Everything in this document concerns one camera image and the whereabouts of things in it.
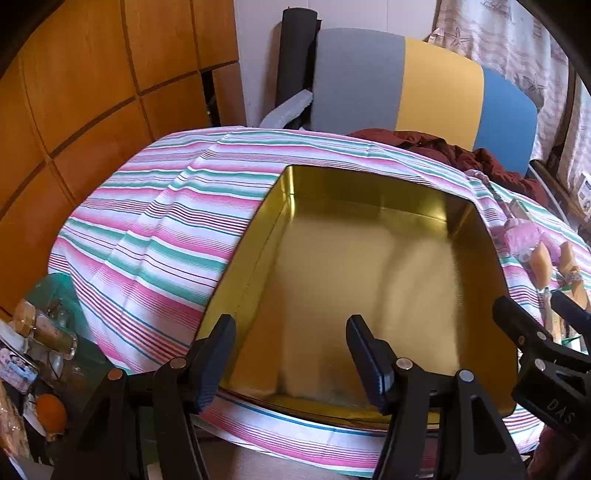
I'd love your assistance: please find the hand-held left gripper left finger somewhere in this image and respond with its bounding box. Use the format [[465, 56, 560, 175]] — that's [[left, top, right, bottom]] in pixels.
[[51, 314, 237, 480]]

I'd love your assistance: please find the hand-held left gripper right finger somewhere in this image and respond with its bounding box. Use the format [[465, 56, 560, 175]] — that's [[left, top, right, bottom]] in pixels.
[[345, 314, 529, 480]]

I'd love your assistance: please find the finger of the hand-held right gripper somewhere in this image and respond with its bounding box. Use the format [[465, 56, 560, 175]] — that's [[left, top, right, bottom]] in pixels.
[[551, 290, 591, 335], [492, 295, 578, 370]]

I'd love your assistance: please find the gold metal tin box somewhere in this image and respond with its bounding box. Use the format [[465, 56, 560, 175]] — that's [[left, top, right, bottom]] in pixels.
[[196, 165, 519, 432]]

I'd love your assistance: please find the clear container with pink lid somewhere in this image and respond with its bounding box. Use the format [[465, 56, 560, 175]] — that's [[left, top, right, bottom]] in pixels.
[[489, 217, 548, 259]]

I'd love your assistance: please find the wooden shelf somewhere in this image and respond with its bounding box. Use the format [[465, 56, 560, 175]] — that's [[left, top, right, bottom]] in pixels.
[[531, 159, 583, 232]]

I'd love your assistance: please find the green side table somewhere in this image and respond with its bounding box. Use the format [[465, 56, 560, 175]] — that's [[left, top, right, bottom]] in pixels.
[[23, 272, 153, 462]]

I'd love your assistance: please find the striped pink green tablecloth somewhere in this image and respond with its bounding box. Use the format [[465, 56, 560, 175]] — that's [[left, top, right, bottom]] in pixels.
[[48, 126, 591, 478]]

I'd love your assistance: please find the glass jar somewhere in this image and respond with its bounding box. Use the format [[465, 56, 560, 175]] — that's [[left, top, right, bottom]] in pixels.
[[34, 311, 78, 361]]

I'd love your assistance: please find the orange fruit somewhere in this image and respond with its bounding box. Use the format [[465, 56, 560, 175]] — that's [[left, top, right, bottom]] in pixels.
[[34, 392, 68, 432]]

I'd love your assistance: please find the dark red jacket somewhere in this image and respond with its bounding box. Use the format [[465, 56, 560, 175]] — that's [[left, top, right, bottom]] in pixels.
[[346, 129, 550, 197]]

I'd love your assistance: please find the grey yellow blue chair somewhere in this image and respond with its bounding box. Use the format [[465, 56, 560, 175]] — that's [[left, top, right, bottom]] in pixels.
[[307, 28, 566, 222]]

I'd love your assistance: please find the white foam piece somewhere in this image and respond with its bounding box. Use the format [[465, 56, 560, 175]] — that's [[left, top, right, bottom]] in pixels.
[[259, 90, 315, 129]]

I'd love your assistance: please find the patterned beige curtain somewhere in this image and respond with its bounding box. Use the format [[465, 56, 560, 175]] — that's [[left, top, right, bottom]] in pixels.
[[425, 0, 591, 199]]

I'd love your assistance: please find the black rolled mat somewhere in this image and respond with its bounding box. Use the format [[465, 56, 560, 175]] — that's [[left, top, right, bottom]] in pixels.
[[276, 7, 319, 130]]

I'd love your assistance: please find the wooden cabinet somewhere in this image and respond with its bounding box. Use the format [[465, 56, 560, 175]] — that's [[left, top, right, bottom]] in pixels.
[[0, 0, 241, 319]]

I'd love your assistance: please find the small pink picture frame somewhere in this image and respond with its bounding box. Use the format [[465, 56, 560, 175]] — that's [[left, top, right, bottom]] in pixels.
[[0, 348, 40, 393]]

